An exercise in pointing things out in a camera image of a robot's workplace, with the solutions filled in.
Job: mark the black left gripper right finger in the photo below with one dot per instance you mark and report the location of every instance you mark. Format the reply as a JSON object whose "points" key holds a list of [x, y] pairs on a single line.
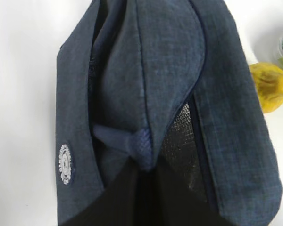
{"points": [[174, 204]]}

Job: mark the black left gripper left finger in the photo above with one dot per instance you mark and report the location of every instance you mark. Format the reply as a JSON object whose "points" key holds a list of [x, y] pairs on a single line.
{"points": [[125, 202]]}

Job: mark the navy blue lunch bag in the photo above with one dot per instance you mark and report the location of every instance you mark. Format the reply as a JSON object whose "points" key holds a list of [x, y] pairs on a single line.
{"points": [[140, 79]]}

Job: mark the yellow pear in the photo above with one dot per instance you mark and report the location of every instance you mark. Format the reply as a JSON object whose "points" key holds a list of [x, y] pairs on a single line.
{"points": [[268, 80]]}

